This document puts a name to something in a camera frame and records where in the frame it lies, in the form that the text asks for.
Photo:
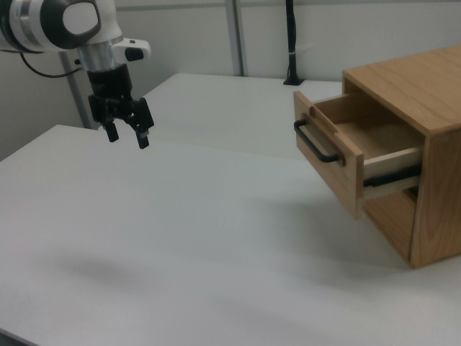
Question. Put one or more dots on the wooden drawer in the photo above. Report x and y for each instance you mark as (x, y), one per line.
(342, 144)

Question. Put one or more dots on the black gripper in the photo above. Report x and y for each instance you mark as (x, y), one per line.
(109, 90)

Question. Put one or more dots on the grey partition frame post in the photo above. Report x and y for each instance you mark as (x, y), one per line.
(73, 90)
(237, 36)

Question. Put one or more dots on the wooden drawer cabinet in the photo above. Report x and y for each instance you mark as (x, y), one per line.
(425, 144)

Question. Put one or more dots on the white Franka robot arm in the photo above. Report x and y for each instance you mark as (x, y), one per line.
(54, 25)

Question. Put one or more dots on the black camera stand pole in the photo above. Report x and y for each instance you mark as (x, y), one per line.
(292, 43)

